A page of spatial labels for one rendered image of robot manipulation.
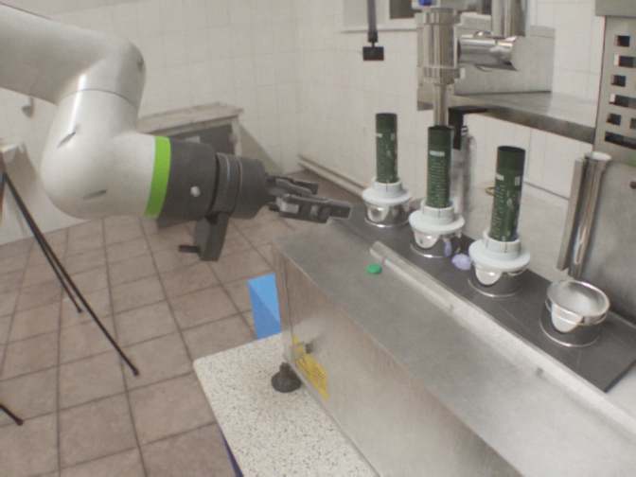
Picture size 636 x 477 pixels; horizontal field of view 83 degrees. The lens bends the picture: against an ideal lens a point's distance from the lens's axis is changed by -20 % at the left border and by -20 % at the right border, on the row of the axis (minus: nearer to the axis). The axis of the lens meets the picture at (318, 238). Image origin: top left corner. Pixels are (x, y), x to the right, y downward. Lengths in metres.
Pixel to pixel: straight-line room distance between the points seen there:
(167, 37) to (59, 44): 3.42
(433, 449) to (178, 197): 0.36
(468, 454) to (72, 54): 0.56
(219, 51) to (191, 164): 3.56
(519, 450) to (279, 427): 0.45
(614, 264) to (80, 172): 0.54
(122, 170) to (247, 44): 3.68
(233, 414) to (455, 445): 0.44
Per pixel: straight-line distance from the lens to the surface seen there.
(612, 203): 0.47
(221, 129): 3.35
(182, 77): 3.95
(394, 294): 0.51
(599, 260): 0.50
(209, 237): 0.52
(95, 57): 0.52
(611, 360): 0.45
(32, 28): 0.53
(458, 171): 0.71
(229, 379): 0.81
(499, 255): 0.48
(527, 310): 0.49
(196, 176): 0.48
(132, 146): 0.47
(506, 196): 0.46
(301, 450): 0.69
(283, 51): 4.22
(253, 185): 0.51
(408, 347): 0.43
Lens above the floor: 1.30
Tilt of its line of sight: 26 degrees down
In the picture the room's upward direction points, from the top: 3 degrees counter-clockwise
